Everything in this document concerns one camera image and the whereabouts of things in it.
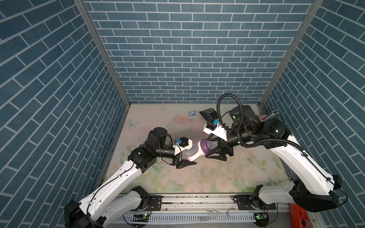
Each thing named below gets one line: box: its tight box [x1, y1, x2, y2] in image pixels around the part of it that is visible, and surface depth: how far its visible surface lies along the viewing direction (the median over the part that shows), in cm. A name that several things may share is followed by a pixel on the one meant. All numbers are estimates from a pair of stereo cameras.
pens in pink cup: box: [262, 109, 280, 121], surface depth 96 cm
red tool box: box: [289, 202, 313, 228], surface depth 67 cm
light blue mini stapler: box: [187, 110, 196, 117], surface depth 114 cm
